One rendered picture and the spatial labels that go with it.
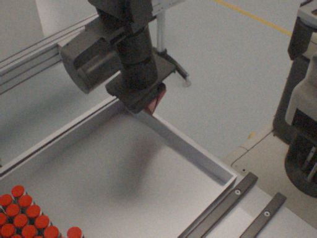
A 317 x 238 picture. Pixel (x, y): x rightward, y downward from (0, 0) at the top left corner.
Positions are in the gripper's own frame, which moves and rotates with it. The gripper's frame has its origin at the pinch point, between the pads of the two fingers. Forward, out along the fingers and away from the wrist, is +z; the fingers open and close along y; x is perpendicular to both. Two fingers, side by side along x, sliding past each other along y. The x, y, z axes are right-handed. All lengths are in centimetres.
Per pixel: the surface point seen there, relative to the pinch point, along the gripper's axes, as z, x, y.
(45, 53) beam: 42, -84, -12
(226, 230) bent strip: 1.6, 23.7, 7.8
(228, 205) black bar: 0.2, 21.7, 5.1
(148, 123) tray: 1.6, 1.0, 1.3
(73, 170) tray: -0.2, -1.2, 16.9
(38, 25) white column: 66, -143, -33
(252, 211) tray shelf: 2.8, 24.7, 2.7
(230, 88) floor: 109, -44, -91
